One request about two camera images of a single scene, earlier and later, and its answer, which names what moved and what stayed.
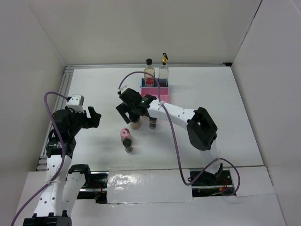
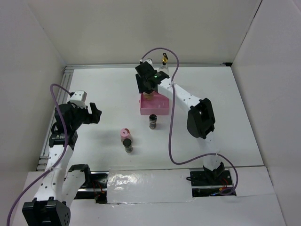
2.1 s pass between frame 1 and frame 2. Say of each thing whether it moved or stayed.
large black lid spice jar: moved
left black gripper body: stayed
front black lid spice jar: stayed
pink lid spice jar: stayed
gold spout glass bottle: stayed
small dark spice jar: stayed
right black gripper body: moved
